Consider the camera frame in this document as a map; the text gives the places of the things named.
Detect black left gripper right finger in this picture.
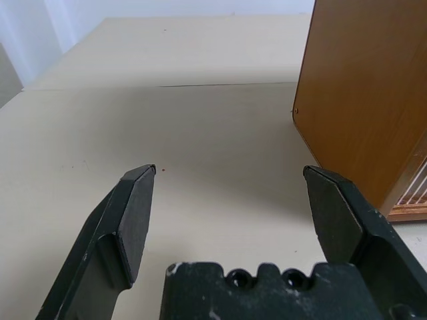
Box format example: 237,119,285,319
302,165,427,320

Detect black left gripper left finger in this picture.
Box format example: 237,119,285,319
35,163,157,320

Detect brown wooden cabinet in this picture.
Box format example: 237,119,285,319
292,0,427,223

